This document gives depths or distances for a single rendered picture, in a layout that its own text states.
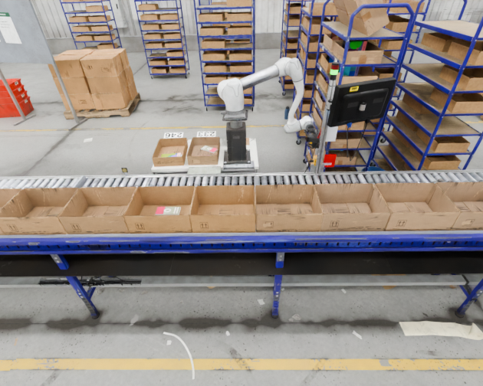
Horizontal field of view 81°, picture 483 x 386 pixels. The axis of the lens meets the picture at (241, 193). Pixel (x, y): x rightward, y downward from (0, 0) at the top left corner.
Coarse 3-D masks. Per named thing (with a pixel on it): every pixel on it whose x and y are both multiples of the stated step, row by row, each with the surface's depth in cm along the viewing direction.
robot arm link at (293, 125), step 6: (294, 84) 258; (300, 84) 255; (300, 90) 260; (300, 96) 265; (294, 102) 270; (294, 108) 273; (288, 114) 280; (288, 120) 284; (294, 120) 282; (288, 126) 285; (294, 126) 284; (300, 126) 284; (288, 132) 290
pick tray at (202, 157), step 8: (216, 136) 289; (192, 144) 289; (200, 144) 294; (208, 144) 294; (216, 144) 294; (192, 152) 283; (200, 152) 282; (208, 152) 282; (216, 152) 281; (192, 160) 262; (200, 160) 262; (208, 160) 262; (216, 160) 262
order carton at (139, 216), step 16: (144, 192) 193; (160, 192) 193; (176, 192) 193; (192, 192) 192; (128, 208) 174; (144, 208) 197; (128, 224) 172; (144, 224) 171; (160, 224) 171; (176, 224) 171
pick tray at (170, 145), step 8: (160, 144) 291; (168, 144) 293; (176, 144) 293; (184, 144) 294; (160, 152) 284; (168, 152) 284; (176, 152) 283; (184, 152) 270; (160, 160) 261; (168, 160) 261; (176, 160) 262; (184, 160) 268
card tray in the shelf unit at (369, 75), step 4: (360, 68) 276; (364, 68) 271; (368, 68) 262; (360, 72) 278; (364, 72) 271; (368, 72) 262; (372, 72) 254; (344, 76) 275; (348, 76) 275; (352, 76) 274; (356, 76) 274; (360, 76) 274; (364, 76) 243; (368, 76) 243; (372, 76) 243; (376, 76) 243; (336, 80) 262; (344, 80) 246; (348, 80) 246; (352, 80) 245; (356, 80) 245; (360, 80) 245; (364, 80) 245
